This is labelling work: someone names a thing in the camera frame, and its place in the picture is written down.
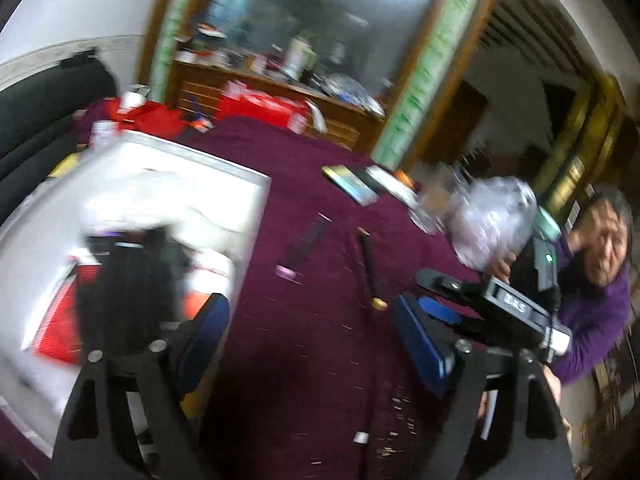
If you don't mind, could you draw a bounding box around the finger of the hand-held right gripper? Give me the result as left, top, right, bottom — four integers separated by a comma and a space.
415, 267, 495, 308
417, 296, 503, 350

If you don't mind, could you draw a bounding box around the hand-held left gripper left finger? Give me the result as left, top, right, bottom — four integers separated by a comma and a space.
50, 292, 232, 480

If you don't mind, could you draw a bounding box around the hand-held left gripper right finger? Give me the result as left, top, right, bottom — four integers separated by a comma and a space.
391, 293, 576, 480

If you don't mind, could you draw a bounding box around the yellow and black pen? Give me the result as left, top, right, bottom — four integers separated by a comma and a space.
355, 227, 389, 311

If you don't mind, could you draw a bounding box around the pile of black markers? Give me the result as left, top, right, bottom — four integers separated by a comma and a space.
75, 227, 194, 347

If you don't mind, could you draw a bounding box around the black marker purple cap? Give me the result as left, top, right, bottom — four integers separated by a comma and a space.
275, 213, 332, 281

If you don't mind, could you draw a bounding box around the grey cardboard box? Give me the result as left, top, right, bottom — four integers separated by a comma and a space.
0, 129, 272, 457

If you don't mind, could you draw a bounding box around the clear plastic bag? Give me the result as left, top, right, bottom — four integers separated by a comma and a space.
444, 175, 539, 269

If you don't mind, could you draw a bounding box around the glass mug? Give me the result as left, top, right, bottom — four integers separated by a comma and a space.
409, 169, 467, 234

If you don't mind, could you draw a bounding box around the water bottle teal lid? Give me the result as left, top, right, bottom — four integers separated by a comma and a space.
535, 207, 562, 241

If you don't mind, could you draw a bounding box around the maroon velvet tablecloth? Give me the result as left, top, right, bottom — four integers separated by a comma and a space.
0, 114, 601, 480

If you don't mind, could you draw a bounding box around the small booklet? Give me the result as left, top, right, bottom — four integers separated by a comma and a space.
321, 164, 379, 206

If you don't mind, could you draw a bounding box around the red packet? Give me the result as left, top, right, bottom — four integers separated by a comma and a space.
22, 257, 102, 367

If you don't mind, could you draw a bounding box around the bamboo print panel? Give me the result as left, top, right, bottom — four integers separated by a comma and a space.
372, 0, 490, 172

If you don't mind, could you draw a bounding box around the red cloth item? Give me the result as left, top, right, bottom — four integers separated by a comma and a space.
107, 99, 187, 137

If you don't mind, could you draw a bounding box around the red bag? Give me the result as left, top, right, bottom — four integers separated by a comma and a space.
214, 82, 322, 134

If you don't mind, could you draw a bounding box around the white plastic item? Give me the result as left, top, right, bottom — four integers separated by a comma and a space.
122, 85, 149, 110

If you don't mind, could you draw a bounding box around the wooden cabinet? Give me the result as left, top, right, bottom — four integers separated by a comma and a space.
140, 0, 501, 161

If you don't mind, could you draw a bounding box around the white blender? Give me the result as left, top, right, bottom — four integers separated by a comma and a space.
284, 34, 315, 80

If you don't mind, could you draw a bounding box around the black sofa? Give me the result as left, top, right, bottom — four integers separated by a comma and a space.
0, 49, 117, 197

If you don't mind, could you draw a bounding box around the golden metal frame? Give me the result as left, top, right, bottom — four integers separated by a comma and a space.
529, 74, 627, 222

